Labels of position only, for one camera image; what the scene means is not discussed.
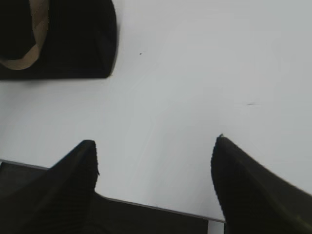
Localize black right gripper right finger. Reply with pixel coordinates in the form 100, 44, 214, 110
211, 135, 312, 234

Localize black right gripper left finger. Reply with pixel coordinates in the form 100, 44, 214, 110
0, 140, 98, 234

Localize black tote bag tan handles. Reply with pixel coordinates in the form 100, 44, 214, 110
0, 0, 117, 80

